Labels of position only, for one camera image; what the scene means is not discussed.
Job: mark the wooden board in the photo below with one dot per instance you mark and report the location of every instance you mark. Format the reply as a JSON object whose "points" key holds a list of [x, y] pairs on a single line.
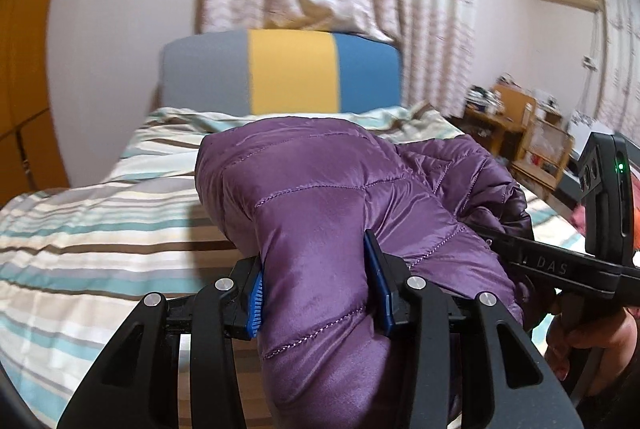
{"points": [[515, 104]]}

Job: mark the wooden rattan rack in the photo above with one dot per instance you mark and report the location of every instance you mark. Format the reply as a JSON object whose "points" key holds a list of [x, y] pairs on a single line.
{"points": [[545, 154]]}

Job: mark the wooden desk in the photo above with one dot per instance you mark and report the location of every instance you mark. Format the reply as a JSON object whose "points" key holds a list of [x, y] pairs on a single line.
{"points": [[487, 129]]}

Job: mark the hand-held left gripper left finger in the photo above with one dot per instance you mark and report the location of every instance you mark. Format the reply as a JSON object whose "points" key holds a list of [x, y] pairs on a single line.
{"points": [[255, 301]]}

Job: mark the wooden wardrobe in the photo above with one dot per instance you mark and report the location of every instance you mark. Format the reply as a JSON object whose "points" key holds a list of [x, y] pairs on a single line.
{"points": [[25, 84]]}

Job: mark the grey yellow blue headboard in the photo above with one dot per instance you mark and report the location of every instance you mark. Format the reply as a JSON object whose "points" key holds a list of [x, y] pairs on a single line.
{"points": [[290, 69]]}

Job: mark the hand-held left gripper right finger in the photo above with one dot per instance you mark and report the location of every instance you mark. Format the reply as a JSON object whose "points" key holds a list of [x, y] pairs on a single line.
{"points": [[378, 291]]}

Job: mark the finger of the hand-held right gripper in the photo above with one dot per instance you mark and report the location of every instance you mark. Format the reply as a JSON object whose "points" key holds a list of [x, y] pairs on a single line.
{"points": [[505, 233]]}

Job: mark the striped bed cover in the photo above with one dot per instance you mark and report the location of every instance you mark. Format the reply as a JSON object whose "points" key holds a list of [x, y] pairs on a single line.
{"points": [[100, 234]]}

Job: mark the person's right hand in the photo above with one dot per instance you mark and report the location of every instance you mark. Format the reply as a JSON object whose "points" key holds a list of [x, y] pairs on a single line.
{"points": [[607, 334]]}

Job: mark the purple quilted jacket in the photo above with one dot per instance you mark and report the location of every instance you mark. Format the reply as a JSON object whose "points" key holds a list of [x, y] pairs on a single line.
{"points": [[310, 209]]}

